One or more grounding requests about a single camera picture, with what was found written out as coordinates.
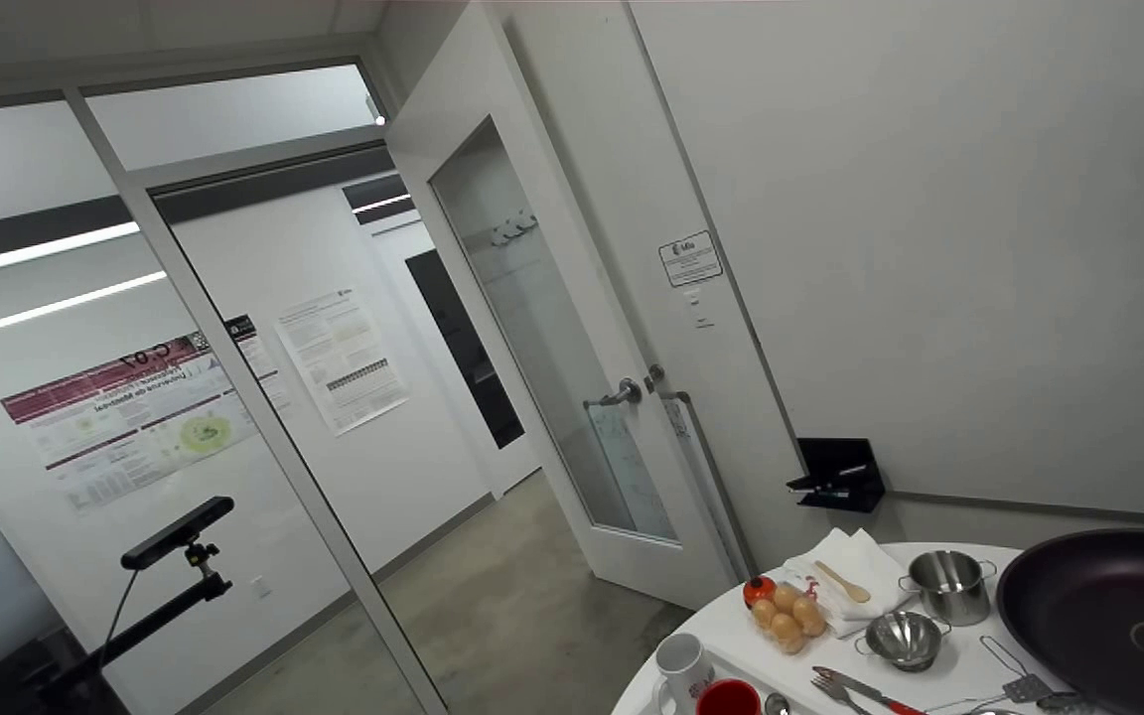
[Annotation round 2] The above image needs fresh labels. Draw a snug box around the red enamel mug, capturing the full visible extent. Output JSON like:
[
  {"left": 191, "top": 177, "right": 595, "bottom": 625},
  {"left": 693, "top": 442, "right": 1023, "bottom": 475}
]
[{"left": 693, "top": 675, "right": 765, "bottom": 715}]

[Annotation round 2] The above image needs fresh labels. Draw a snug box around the steel spatula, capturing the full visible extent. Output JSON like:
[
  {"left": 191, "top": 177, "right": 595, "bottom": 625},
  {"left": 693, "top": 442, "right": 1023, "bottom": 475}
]
[{"left": 975, "top": 633, "right": 1068, "bottom": 711}]

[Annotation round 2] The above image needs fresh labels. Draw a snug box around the white paper wall notice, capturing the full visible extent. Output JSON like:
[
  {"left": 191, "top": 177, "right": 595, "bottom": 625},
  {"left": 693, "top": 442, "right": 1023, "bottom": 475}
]
[{"left": 275, "top": 282, "right": 411, "bottom": 435}]

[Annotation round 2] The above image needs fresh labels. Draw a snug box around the small wooden spoon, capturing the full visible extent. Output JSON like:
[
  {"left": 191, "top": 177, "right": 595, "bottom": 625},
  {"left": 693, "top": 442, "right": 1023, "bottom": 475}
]
[{"left": 808, "top": 557, "right": 876, "bottom": 606}]

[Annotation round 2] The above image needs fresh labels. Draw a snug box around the maroon header wall poster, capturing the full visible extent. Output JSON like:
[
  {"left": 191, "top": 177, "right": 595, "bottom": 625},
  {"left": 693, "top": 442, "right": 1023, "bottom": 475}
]
[{"left": 0, "top": 325, "right": 258, "bottom": 516}]

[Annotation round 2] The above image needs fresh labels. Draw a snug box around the black frying pan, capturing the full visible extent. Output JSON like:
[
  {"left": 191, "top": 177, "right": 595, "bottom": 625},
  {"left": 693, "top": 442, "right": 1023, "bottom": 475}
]
[{"left": 993, "top": 527, "right": 1144, "bottom": 715}]

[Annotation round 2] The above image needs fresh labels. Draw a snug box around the black stereo camera bar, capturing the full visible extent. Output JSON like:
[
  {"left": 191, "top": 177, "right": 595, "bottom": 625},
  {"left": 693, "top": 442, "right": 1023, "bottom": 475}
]
[{"left": 115, "top": 494, "right": 239, "bottom": 574}]

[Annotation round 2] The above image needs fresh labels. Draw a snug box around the white door with glass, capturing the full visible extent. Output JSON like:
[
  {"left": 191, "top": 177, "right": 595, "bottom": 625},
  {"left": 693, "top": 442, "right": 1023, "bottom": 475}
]
[{"left": 386, "top": 0, "right": 744, "bottom": 615}]

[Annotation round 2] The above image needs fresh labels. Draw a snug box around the dark corridor door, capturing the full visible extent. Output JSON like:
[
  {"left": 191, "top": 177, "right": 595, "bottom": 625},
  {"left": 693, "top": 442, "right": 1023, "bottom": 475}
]
[{"left": 402, "top": 247, "right": 533, "bottom": 451}]

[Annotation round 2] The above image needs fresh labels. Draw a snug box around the black camera stand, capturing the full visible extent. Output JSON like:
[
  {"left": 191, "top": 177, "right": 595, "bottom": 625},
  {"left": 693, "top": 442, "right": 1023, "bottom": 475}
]
[{"left": 35, "top": 535, "right": 239, "bottom": 715}]

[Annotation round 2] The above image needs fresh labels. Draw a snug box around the small steel bowl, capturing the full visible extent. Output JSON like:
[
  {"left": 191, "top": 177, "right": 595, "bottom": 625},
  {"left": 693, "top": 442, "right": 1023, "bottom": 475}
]
[{"left": 855, "top": 602, "right": 954, "bottom": 680}]

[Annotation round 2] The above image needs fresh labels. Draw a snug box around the black wall marker holder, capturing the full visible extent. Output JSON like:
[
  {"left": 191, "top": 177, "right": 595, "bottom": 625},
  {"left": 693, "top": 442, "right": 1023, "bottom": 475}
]
[{"left": 787, "top": 433, "right": 888, "bottom": 516}]

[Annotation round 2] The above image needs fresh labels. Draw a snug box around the silver door lever handle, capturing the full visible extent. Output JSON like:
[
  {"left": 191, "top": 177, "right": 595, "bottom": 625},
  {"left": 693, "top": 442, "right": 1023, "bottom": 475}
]
[{"left": 581, "top": 374, "right": 652, "bottom": 411}]

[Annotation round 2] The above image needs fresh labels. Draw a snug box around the white folded napkin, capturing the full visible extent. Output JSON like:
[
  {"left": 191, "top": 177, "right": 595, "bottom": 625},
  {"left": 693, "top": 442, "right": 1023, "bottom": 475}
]
[{"left": 777, "top": 523, "right": 917, "bottom": 643}]

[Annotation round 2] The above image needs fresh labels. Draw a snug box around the small steel pot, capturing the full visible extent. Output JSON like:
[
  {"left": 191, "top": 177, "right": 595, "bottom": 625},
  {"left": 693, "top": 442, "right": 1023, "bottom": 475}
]
[{"left": 901, "top": 547, "right": 1000, "bottom": 633}]

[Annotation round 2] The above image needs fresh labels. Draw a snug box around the small white door sign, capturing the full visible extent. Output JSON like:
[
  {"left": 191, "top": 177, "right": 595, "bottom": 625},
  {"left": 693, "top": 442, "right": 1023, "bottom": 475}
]
[{"left": 656, "top": 225, "right": 729, "bottom": 291}]

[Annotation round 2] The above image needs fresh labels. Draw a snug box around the white ceramic mug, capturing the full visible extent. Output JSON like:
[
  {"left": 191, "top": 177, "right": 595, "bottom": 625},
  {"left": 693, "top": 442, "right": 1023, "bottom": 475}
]
[{"left": 656, "top": 633, "right": 724, "bottom": 715}]

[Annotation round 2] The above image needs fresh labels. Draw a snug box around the red handled knife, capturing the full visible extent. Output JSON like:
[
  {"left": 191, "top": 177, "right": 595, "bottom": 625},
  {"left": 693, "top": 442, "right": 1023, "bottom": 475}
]
[{"left": 807, "top": 662, "right": 930, "bottom": 715}]

